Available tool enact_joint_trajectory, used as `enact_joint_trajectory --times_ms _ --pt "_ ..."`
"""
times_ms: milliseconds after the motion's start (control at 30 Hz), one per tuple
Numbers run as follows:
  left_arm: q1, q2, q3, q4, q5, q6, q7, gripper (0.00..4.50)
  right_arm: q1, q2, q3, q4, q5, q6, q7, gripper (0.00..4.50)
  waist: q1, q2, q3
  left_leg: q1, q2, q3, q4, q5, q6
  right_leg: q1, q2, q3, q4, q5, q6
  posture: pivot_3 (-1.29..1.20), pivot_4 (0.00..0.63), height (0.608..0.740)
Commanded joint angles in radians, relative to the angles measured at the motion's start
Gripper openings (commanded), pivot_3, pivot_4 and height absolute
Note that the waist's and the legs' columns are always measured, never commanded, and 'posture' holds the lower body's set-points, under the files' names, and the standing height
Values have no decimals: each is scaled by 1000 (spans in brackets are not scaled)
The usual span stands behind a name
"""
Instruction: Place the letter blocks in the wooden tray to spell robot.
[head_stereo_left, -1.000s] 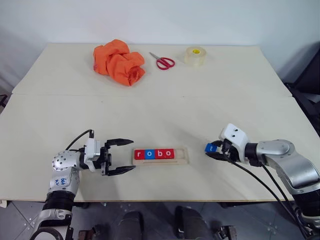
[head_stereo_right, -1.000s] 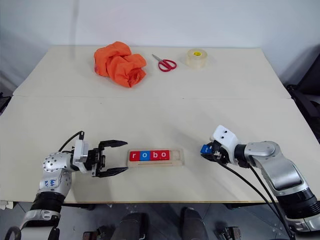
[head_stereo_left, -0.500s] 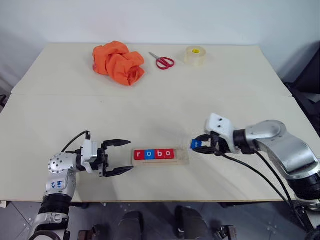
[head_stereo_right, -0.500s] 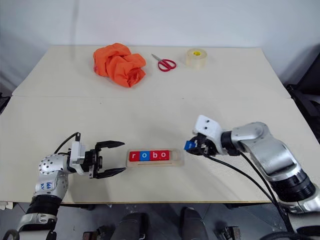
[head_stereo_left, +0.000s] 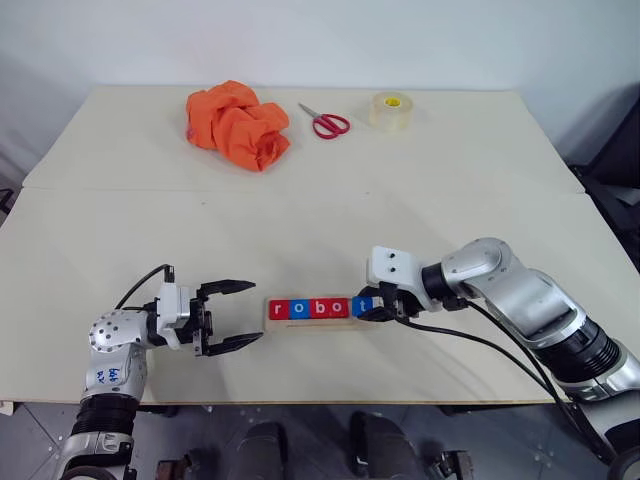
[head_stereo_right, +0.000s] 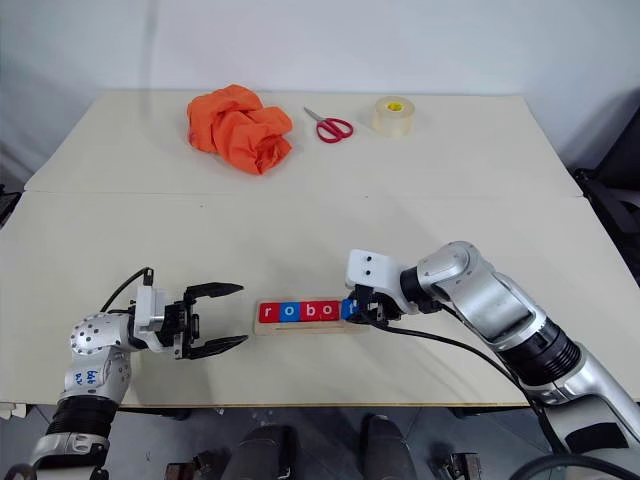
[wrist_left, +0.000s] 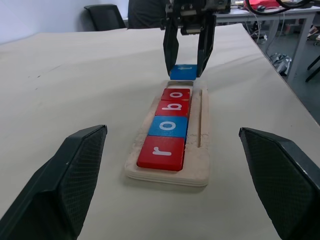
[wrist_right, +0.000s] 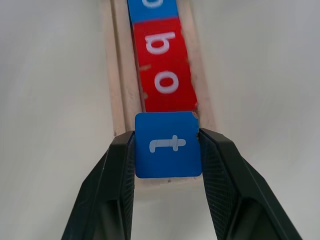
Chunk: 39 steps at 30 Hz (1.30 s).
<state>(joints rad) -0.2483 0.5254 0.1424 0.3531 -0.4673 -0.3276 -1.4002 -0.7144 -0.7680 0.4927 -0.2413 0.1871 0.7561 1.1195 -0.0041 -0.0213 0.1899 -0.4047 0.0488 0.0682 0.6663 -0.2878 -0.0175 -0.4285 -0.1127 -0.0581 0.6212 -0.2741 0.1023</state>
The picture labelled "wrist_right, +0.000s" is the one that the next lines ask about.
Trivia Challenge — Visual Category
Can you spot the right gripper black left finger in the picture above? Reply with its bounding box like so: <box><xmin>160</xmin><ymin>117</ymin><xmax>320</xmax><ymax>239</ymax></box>
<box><xmin>61</xmin><ymin>131</ymin><xmax>137</xmax><ymax>240</ymax></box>

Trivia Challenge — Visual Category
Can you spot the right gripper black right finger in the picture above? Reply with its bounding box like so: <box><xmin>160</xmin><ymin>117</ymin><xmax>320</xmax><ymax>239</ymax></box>
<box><xmin>198</xmin><ymin>127</ymin><xmax>305</xmax><ymax>240</ymax></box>

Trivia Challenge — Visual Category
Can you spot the blue letter tile t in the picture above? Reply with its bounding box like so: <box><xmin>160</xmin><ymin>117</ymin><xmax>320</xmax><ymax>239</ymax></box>
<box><xmin>134</xmin><ymin>111</ymin><xmax>203</xmax><ymax>179</ymax></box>

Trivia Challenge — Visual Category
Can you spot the red letter tile o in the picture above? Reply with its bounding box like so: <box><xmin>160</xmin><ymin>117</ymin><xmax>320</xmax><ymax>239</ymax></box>
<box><xmin>138</xmin><ymin>64</ymin><xmax>200</xmax><ymax>114</ymax></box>

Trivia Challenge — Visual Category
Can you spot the red letter tile b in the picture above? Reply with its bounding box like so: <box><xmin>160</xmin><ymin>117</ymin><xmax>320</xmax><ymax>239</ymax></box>
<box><xmin>131</xmin><ymin>18</ymin><xmax>195</xmax><ymax>73</ymax></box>

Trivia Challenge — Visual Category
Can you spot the wooden letter tray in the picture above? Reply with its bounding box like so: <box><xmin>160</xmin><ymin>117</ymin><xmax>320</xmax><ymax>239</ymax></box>
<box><xmin>101</xmin><ymin>0</ymin><xmax>218</xmax><ymax>198</ymax></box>

